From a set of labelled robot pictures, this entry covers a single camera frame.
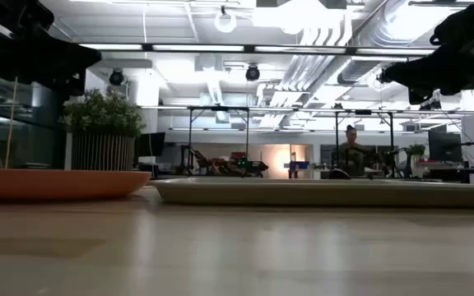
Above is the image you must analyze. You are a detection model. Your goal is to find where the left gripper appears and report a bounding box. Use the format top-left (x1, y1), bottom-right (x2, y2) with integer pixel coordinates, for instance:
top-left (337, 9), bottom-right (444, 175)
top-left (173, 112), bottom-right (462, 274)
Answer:
top-left (0, 0), bottom-right (102, 98)

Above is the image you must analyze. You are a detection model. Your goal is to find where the orange plate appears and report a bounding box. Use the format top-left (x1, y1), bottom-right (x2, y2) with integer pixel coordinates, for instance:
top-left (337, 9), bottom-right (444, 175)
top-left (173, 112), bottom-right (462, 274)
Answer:
top-left (0, 168), bottom-right (152, 201)

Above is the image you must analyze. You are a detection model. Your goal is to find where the beige plastic tray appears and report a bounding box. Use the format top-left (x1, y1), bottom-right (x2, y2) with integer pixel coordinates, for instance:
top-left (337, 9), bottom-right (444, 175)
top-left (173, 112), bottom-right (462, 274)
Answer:
top-left (151, 176), bottom-right (474, 209)

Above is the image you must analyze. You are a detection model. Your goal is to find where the potted green plant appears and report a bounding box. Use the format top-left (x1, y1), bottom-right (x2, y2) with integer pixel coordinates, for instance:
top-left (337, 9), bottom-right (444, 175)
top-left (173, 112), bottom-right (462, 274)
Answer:
top-left (59, 88), bottom-right (146, 172)

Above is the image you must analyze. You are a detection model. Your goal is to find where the black computer monitor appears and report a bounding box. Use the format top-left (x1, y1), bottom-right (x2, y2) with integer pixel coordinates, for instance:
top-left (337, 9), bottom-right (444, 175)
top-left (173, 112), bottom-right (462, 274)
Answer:
top-left (137, 132), bottom-right (166, 158)
top-left (428, 130), bottom-right (463, 164)

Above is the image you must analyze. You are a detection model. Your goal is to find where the small potted plant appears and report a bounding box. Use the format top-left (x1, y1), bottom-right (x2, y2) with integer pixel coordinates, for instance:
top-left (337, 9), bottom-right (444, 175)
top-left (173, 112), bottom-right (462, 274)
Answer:
top-left (406, 143), bottom-right (427, 168)

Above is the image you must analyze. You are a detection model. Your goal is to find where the person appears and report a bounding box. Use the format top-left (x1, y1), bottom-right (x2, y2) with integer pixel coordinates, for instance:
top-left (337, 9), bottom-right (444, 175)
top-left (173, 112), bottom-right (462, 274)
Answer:
top-left (337, 124), bottom-right (369, 178)

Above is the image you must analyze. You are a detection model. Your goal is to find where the black suspended light bar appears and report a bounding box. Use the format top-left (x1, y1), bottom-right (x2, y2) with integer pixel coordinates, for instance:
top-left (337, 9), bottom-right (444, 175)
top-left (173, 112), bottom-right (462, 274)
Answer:
top-left (78, 42), bottom-right (438, 57)

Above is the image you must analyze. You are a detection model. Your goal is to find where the black metal rig frame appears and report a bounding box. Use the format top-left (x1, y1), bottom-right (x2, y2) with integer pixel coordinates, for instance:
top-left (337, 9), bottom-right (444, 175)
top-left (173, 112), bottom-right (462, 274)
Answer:
top-left (186, 105), bottom-right (251, 176)
top-left (333, 109), bottom-right (396, 178)

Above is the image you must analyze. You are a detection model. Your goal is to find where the white ring light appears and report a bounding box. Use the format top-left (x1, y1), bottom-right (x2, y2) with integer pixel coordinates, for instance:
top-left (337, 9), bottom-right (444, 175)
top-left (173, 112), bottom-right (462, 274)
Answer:
top-left (214, 12), bottom-right (238, 34)

